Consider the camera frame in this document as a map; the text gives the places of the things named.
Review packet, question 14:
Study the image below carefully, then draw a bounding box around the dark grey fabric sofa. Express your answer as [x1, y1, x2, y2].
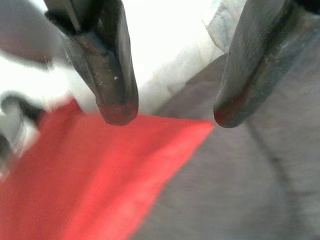
[128, 14, 320, 240]

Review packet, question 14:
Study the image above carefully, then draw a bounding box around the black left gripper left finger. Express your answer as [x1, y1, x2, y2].
[43, 0, 140, 126]

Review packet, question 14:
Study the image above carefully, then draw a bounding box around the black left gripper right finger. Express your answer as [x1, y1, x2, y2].
[213, 0, 320, 129]

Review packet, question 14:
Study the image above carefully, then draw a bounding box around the red pillow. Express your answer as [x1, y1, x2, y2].
[0, 97, 215, 240]

